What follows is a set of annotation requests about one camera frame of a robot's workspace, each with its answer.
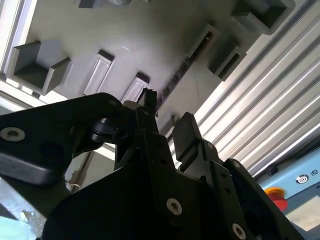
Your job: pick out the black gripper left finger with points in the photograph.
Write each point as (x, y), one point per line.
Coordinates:
(37, 125)

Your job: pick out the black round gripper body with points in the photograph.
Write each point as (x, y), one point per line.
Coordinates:
(112, 212)

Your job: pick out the blue RAM stick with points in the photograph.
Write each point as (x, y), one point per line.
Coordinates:
(172, 81)

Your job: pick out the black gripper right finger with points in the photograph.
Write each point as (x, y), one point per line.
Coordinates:
(187, 137)

